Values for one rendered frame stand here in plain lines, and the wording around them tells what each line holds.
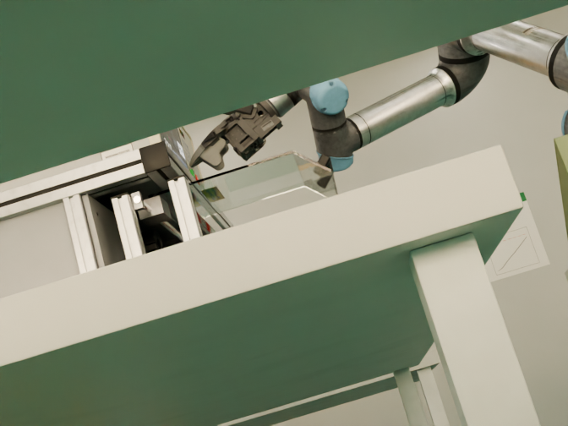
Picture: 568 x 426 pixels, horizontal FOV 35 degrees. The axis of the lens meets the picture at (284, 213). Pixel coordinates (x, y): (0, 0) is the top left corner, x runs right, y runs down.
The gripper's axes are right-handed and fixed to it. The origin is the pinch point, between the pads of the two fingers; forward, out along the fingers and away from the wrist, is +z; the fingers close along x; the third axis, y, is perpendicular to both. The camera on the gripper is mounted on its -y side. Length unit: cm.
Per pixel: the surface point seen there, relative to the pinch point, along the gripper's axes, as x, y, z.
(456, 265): -115, 62, -6
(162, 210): -31.7, 15.1, 10.7
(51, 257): -41, 12, 29
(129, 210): -40.8, 14.4, 14.5
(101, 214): -35.1, 9.4, 19.0
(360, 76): 512, -145, -162
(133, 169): -42.3, 9.8, 9.5
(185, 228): -40.8, 23.1, 9.5
